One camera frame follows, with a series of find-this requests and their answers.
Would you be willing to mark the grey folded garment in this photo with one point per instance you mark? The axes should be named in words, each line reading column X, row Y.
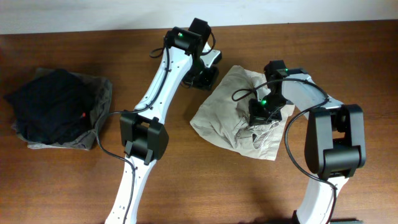
column 102, row 89

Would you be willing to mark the beige shorts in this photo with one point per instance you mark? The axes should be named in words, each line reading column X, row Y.
column 225, row 123

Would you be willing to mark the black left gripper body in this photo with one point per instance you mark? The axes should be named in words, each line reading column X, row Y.
column 203, row 79

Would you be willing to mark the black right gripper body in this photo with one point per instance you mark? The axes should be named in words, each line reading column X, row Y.
column 267, row 109

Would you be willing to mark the black folded garment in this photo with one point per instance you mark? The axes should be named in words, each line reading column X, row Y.
column 53, row 108

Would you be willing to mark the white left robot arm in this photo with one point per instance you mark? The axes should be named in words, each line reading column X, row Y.
column 187, row 60

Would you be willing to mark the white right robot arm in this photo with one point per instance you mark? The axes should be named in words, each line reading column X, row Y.
column 334, row 142

